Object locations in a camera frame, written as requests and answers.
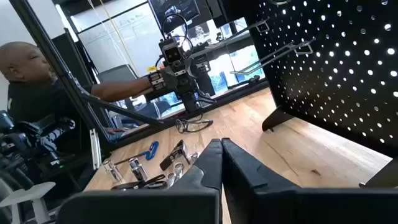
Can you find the dark wall monitor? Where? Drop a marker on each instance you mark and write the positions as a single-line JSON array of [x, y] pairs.
[[174, 12]]

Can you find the long double-prong peg hook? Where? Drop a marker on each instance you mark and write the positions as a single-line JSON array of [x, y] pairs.
[[239, 73]]

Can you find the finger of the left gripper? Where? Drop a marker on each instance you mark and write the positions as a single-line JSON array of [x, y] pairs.
[[194, 102], [186, 102]]

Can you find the dark machinery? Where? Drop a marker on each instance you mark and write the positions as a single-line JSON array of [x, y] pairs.
[[31, 146]]

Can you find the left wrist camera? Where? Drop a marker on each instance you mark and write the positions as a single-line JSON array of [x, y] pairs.
[[172, 54]]

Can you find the person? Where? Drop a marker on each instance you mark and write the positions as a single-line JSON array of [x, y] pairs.
[[31, 93]]

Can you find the black aluminium frame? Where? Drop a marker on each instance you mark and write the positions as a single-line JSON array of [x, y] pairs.
[[73, 85]]

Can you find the black peg board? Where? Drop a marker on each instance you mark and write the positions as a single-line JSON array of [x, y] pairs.
[[342, 93]]

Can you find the small single peg hook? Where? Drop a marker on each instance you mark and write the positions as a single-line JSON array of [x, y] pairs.
[[278, 3]]

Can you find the grey office chair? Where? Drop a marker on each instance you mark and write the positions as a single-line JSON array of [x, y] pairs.
[[118, 73]]

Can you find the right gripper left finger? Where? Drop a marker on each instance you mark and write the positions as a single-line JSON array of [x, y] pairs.
[[186, 202]]

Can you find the yellow tag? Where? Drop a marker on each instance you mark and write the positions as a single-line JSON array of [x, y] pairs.
[[151, 68]]

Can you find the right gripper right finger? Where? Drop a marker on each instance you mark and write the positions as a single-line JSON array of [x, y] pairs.
[[280, 205]]

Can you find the clear safety glasses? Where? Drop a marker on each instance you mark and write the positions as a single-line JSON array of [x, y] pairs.
[[192, 126]]

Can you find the black handheld tool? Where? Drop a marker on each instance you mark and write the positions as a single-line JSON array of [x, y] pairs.
[[168, 161]]

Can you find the white plastic stand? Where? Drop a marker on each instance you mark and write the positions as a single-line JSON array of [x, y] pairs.
[[28, 193]]

